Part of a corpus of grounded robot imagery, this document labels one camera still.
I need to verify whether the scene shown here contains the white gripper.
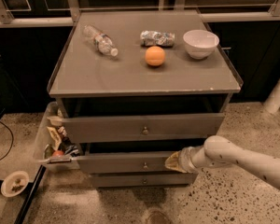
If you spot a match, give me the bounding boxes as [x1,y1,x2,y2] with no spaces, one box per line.
[165,147,198,174]

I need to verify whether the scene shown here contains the grey drawer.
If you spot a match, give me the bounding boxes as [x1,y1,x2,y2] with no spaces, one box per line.
[90,172,197,188]
[77,151,173,174]
[63,113,224,143]

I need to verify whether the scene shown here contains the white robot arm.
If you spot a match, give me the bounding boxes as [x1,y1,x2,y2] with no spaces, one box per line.
[165,135,280,190]

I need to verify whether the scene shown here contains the grey top drawer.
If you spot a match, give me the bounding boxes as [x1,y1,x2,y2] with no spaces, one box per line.
[63,113,224,143]

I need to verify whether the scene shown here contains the grey bottom drawer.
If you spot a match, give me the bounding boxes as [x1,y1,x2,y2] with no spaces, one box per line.
[90,172,197,188]

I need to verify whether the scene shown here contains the grey drawer cabinet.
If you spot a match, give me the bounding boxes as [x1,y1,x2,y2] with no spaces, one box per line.
[47,9,244,147]

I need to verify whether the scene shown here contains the orange fruit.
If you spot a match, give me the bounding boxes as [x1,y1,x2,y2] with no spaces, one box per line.
[145,46,165,66]

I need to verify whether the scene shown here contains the clear plastic storage bin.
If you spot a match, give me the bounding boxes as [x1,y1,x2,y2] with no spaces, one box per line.
[33,102,79,172]

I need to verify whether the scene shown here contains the white pole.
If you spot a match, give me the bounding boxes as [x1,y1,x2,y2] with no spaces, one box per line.
[263,79,280,114]

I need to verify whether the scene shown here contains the white bowl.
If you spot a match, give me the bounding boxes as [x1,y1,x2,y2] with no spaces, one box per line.
[183,30,219,60]

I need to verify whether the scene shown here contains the crushed silver can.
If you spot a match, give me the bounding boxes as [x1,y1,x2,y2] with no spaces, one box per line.
[140,31,175,47]

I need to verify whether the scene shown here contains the clear plastic water bottle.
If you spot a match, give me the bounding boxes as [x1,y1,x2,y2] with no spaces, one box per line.
[83,25,119,57]

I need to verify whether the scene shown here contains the white plate with scraps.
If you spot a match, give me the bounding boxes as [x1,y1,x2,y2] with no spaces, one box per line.
[1,171,29,198]

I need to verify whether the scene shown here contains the white metal railing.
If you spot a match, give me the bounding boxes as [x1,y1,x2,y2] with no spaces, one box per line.
[0,0,280,27]

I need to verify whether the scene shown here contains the black cable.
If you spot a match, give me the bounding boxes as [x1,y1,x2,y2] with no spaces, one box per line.
[0,117,16,166]

